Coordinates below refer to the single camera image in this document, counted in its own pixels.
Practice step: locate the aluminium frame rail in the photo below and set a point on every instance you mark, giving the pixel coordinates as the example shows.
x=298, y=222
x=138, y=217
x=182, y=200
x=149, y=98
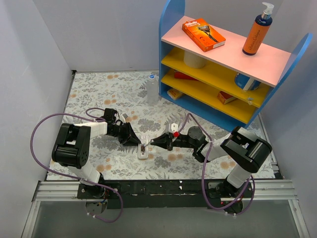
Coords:
x=272, y=212

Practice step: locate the floral patterned table mat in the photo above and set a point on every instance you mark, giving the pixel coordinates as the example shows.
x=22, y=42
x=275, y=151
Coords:
x=126, y=93

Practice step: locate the orange pump lotion bottle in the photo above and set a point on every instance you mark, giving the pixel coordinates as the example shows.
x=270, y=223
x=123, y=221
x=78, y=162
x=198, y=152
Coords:
x=258, y=30

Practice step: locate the orange razor box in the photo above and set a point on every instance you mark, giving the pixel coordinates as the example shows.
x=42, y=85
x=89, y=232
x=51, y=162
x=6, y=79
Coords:
x=203, y=35

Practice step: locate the red flat box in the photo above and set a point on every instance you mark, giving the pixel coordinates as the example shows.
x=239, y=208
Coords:
x=180, y=75

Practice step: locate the white remote control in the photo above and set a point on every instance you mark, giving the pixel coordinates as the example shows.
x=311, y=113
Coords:
x=144, y=140

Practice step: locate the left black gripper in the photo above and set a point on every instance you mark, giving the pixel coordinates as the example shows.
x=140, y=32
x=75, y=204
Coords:
x=126, y=133

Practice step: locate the blue shelf with coloured boards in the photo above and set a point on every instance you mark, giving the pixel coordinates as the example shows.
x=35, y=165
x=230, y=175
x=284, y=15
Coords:
x=270, y=66

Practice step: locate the white orange small box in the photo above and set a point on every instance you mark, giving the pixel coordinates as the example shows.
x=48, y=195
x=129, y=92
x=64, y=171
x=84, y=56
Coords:
x=174, y=94

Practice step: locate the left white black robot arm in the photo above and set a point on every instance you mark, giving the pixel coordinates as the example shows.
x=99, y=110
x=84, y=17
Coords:
x=72, y=145

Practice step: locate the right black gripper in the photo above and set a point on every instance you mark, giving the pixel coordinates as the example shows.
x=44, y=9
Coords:
x=169, y=141

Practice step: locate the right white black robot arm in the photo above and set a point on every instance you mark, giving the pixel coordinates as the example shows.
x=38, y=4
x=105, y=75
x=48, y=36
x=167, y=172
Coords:
x=244, y=147

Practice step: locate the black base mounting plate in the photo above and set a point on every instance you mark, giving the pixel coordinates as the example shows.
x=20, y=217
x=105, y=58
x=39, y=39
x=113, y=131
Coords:
x=174, y=193

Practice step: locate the clear plastic water bottle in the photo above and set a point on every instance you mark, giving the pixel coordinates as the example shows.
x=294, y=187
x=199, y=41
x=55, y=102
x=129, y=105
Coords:
x=152, y=87

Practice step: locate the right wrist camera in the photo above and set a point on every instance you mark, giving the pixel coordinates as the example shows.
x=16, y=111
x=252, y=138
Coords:
x=172, y=128

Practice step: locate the white paper roll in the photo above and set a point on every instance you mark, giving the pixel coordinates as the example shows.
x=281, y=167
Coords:
x=194, y=61

